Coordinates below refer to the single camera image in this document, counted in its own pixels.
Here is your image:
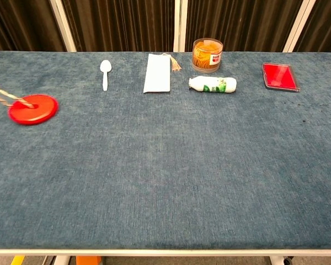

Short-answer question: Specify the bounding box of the white bottle with green label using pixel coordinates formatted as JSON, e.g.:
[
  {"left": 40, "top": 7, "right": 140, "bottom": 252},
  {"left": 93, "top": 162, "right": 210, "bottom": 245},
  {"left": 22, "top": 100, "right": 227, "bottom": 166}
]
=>
[{"left": 188, "top": 75, "right": 237, "bottom": 94}]

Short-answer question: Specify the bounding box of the orange block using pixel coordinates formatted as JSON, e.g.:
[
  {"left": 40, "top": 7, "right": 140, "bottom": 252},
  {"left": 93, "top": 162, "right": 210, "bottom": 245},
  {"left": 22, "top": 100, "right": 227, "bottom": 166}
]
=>
[{"left": 76, "top": 256, "right": 103, "bottom": 265}]

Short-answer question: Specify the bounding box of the clear jar of rubber bands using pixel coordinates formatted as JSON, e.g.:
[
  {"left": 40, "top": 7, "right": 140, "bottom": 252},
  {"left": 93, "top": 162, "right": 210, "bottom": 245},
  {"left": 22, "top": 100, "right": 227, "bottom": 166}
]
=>
[{"left": 192, "top": 38, "right": 224, "bottom": 73}]

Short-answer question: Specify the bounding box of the beige braided knotted rope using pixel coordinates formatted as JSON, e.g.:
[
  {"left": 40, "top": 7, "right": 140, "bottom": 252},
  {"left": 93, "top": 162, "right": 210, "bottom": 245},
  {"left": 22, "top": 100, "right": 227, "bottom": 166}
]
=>
[{"left": 0, "top": 83, "right": 37, "bottom": 109}]

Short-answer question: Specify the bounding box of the red ink pad clear case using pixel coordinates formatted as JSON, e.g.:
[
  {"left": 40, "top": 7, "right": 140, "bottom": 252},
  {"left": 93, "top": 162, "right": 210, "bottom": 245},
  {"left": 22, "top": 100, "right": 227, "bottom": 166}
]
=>
[{"left": 261, "top": 62, "right": 301, "bottom": 93}]

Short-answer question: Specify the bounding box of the white upright frame post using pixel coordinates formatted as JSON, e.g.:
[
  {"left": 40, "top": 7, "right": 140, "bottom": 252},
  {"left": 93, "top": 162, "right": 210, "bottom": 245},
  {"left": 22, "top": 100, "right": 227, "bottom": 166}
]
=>
[{"left": 173, "top": 0, "right": 189, "bottom": 53}]

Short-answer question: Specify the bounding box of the red round plastic disc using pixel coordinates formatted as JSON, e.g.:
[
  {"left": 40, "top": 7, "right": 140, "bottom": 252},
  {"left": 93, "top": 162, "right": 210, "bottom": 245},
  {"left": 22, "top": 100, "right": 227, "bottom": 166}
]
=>
[{"left": 7, "top": 94, "right": 59, "bottom": 126}]

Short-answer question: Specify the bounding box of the white table frame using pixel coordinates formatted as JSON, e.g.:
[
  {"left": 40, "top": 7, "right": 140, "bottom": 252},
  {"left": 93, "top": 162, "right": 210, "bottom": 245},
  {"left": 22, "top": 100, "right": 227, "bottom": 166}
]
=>
[{"left": 0, "top": 248, "right": 331, "bottom": 265}]

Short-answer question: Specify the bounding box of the white slanted frame post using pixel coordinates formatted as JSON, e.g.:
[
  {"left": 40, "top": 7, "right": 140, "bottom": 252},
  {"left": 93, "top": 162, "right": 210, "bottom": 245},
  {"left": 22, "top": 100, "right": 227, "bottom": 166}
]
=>
[
  {"left": 49, "top": 0, "right": 77, "bottom": 53},
  {"left": 282, "top": 0, "right": 318, "bottom": 54}
]

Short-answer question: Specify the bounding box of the blue velvet table cloth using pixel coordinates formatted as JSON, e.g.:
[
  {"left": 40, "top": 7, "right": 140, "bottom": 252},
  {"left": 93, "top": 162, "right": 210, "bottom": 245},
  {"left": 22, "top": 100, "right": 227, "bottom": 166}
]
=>
[{"left": 0, "top": 50, "right": 331, "bottom": 251}]

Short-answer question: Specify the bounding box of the dark brown curtain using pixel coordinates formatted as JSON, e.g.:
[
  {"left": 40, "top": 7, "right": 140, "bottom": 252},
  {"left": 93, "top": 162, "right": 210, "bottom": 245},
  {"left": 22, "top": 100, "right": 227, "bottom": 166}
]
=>
[{"left": 0, "top": 0, "right": 331, "bottom": 55}]

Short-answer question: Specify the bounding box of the white plastic spoon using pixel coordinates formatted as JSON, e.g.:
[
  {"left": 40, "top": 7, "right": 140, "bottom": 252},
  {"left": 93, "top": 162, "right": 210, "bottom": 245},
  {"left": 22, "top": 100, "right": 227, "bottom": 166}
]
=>
[{"left": 99, "top": 59, "right": 113, "bottom": 92}]

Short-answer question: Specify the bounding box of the white paper bookmark with tassel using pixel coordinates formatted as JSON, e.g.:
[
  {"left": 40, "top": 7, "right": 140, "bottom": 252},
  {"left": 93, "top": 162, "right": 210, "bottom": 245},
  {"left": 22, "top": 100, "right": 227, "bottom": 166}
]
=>
[{"left": 143, "top": 52, "right": 183, "bottom": 94}]

